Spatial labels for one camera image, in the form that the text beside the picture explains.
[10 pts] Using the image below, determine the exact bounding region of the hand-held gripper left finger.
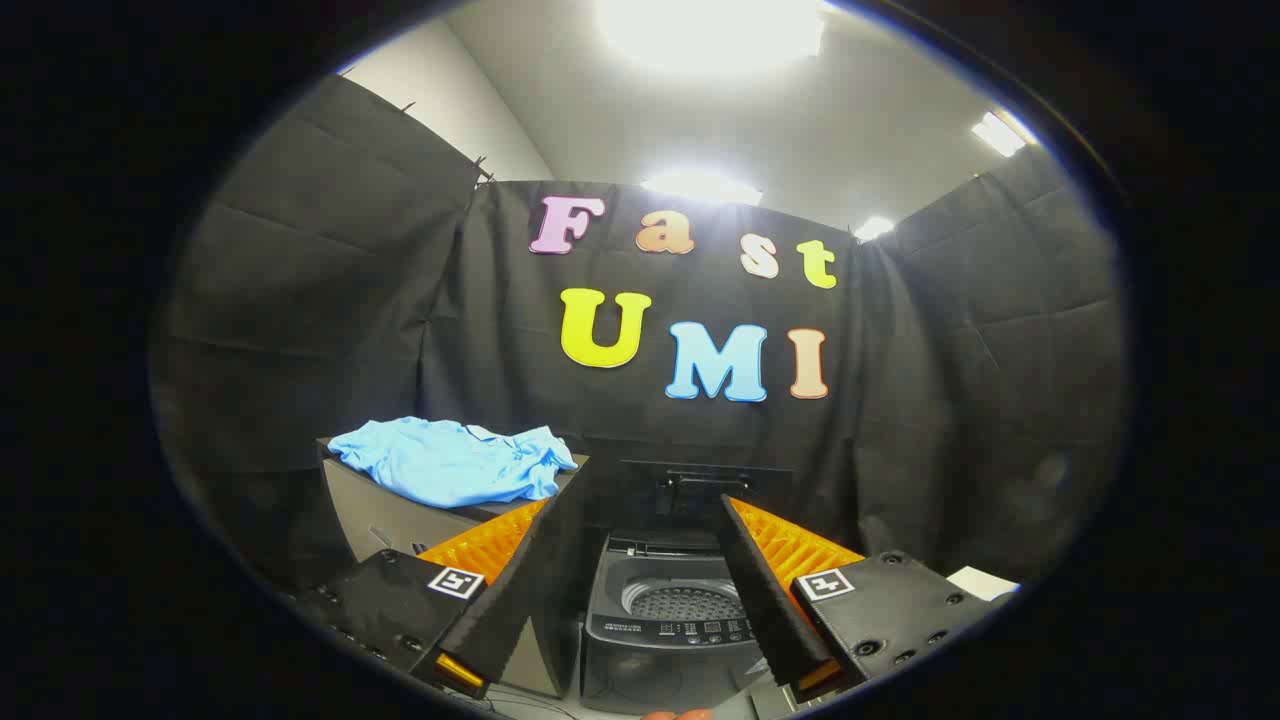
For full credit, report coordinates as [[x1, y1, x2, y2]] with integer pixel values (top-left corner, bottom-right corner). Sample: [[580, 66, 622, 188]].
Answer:
[[295, 455, 591, 701]]

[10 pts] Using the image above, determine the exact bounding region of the light blue polo shirt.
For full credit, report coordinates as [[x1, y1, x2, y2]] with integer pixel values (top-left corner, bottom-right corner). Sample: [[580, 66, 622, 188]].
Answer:
[[328, 417, 578, 509]]

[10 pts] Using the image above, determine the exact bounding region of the grey washing machine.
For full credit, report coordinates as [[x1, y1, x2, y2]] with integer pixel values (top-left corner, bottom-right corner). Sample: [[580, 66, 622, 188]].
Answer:
[[580, 530, 776, 716]]

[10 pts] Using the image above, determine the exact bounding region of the white flat board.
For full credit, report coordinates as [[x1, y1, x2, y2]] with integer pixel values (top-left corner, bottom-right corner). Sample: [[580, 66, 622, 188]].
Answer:
[[945, 566, 1021, 601]]

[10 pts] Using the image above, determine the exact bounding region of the thin black cable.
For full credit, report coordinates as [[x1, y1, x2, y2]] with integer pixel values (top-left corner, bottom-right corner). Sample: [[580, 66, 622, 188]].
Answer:
[[470, 685, 581, 719]]

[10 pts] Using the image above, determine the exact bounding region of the large ceiling light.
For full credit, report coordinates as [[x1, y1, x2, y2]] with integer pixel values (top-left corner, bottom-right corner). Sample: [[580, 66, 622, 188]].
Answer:
[[595, 0, 826, 76]]

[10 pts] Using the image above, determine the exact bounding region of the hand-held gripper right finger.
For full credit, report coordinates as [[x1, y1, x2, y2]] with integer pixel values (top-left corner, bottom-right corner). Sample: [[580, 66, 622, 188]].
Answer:
[[716, 493, 1003, 706]]

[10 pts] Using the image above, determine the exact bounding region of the grey cabinet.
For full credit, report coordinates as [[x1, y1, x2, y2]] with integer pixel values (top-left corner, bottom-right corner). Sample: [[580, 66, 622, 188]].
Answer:
[[318, 440, 591, 699]]

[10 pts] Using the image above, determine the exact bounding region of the black backdrop cloth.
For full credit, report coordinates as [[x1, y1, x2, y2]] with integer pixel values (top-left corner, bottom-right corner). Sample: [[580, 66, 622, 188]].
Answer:
[[150, 75, 1131, 591]]

